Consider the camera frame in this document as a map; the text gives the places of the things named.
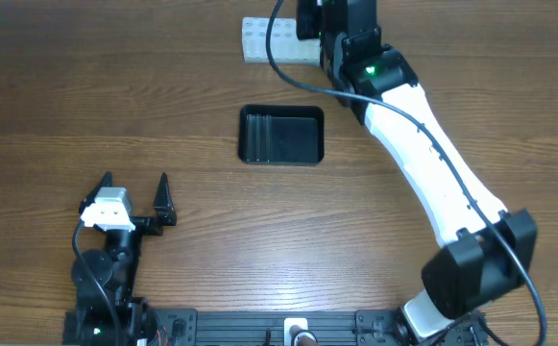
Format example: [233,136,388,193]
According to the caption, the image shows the black cable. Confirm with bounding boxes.
[70,221,121,346]
[264,0,548,346]

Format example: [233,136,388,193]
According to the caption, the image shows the clear test tube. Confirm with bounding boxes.
[246,113,255,162]
[263,113,274,162]
[255,113,264,162]

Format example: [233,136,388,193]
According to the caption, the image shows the mounting rail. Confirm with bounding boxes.
[61,307,491,346]

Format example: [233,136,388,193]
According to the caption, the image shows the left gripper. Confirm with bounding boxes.
[77,171,178,236]

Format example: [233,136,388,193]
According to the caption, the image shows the black tray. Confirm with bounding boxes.
[237,103,327,167]

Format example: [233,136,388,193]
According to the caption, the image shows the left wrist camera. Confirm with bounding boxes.
[80,185,136,233]

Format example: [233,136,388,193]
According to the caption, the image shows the white test tube rack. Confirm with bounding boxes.
[241,16,323,67]

